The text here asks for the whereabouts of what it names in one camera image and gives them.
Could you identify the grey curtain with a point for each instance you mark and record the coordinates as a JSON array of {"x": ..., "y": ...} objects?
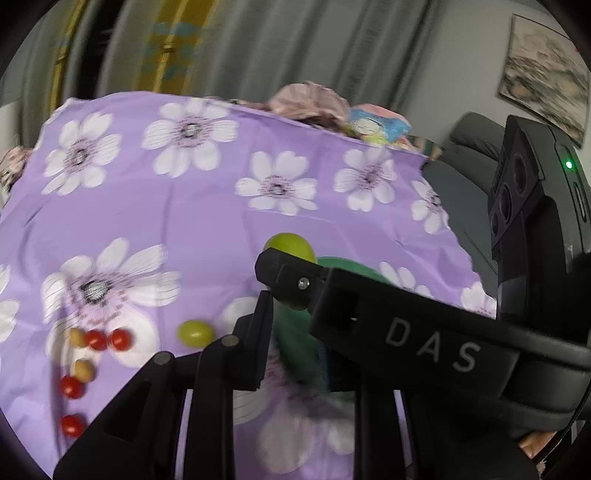
[{"x": 323, "y": 41}]

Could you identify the purple floral cloth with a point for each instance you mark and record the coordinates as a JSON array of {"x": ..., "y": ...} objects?
[{"x": 184, "y": 207}]

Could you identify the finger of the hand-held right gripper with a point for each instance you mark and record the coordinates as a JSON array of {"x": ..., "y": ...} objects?
[{"x": 286, "y": 277}]

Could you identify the yellow patterned curtain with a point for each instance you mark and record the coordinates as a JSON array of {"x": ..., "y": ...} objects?
[{"x": 178, "y": 41}]

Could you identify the pink floral garment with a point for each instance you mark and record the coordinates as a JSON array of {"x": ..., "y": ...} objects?
[{"x": 11, "y": 170}]

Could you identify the grey sofa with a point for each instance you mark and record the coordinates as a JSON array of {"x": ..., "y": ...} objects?
[{"x": 457, "y": 194}]

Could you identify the small yellow plum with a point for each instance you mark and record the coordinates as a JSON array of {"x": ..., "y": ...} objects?
[
  {"x": 83, "y": 369},
  {"x": 77, "y": 338}
]

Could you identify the framed wall picture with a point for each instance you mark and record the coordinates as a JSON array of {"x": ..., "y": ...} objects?
[{"x": 545, "y": 74}]

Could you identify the pile of pink clothes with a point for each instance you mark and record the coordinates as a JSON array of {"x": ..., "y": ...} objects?
[{"x": 309, "y": 101}]

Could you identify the green bowl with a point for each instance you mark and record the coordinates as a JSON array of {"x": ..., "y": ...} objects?
[{"x": 295, "y": 341}]

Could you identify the colourful plastic packet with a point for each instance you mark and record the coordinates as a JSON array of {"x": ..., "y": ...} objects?
[{"x": 378, "y": 127}]

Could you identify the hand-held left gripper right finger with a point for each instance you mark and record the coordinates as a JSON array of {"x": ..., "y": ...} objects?
[{"x": 341, "y": 376}]

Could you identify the person's right hand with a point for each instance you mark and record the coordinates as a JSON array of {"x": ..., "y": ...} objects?
[{"x": 535, "y": 445}]

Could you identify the red cherry tomato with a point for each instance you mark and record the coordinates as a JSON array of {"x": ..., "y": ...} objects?
[
  {"x": 72, "y": 386},
  {"x": 73, "y": 425},
  {"x": 95, "y": 340},
  {"x": 121, "y": 339}
]

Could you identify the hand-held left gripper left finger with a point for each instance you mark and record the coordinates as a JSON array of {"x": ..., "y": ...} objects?
[{"x": 251, "y": 350}]

